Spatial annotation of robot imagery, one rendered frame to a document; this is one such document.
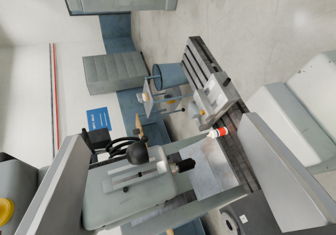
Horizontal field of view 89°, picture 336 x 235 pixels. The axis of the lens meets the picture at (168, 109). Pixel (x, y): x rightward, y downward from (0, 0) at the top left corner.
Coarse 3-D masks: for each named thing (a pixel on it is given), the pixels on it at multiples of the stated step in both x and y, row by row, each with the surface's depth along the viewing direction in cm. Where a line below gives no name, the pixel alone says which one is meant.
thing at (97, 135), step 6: (90, 132) 95; (96, 132) 95; (102, 132) 96; (108, 132) 97; (90, 138) 93; (96, 138) 94; (102, 138) 94; (108, 138) 95; (96, 144) 95; (102, 144) 98
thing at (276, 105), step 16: (256, 96) 75; (272, 96) 69; (288, 96) 70; (256, 112) 77; (272, 112) 69; (288, 112) 66; (304, 112) 67; (272, 128) 71; (288, 128) 64; (304, 128) 63; (320, 128) 64; (288, 144) 66; (304, 144) 60; (320, 144) 60; (304, 160) 61; (320, 160) 57
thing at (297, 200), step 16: (240, 128) 11; (256, 128) 9; (256, 144) 9; (272, 144) 8; (256, 160) 10; (272, 160) 8; (288, 160) 8; (256, 176) 10; (272, 176) 8; (288, 176) 7; (304, 176) 7; (272, 192) 8; (288, 192) 7; (304, 192) 6; (320, 192) 6; (272, 208) 9; (288, 208) 7; (304, 208) 7; (320, 208) 6; (288, 224) 8; (304, 224) 7; (320, 224) 6
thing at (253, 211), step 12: (228, 204) 65; (240, 204) 64; (252, 204) 65; (264, 204) 65; (228, 216) 64; (240, 216) 62; (252, 216) 62; (264, 216) 62; (228, 228) 66; (240, 228) 60; (252, 228) 60; (264, 228) 60; (276, 228) 60
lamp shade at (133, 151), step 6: (132, 144) 52; (138, 144) 51; (144, 144) 51; (126, 150) 51; (132, 150) 50; (138, 150) 50; (144, 150) 50; (126, 156) 51; (132, 156) 50; (138, 156) 50; (144, 156) 50; (132, 162) 50; (138, 162) 50; (144, 162) 51
